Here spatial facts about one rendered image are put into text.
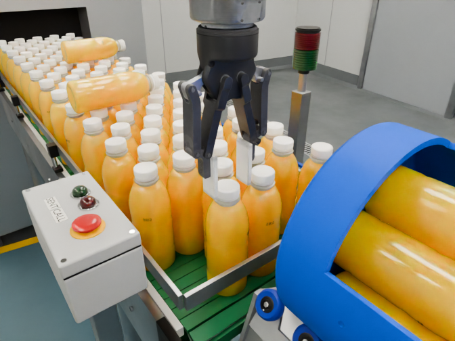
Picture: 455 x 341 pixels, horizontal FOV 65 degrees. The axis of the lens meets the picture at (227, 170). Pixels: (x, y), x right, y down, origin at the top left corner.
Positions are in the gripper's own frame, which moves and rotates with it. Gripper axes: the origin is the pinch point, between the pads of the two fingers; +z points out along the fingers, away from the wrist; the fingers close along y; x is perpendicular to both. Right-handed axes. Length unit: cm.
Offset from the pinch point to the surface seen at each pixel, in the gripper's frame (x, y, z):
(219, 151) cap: 10.8, 6.4, 3.3
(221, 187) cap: -0.1, -1.2, 2.5
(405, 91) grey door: 156, 369, 99
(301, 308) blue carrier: -20.2, -5.0, 6.6
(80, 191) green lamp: 11.0, -18.4, 2.1
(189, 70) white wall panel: 380, 224, 99
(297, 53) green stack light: 26.2, 41.8, -7.1
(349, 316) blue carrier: -25.7, -5.2, 2.1
